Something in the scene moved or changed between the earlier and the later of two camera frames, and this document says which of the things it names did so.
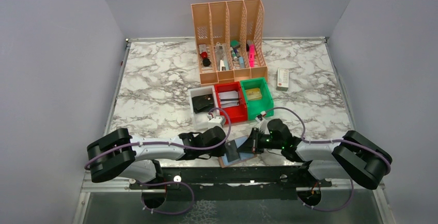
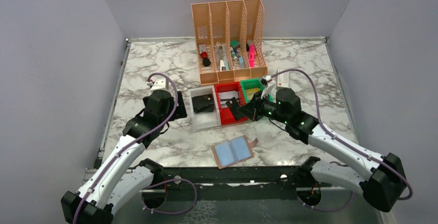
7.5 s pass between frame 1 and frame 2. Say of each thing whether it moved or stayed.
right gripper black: moved
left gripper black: moved
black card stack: stayed
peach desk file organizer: stayed
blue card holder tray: stayed
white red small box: stayed
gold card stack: stayed
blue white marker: stayed
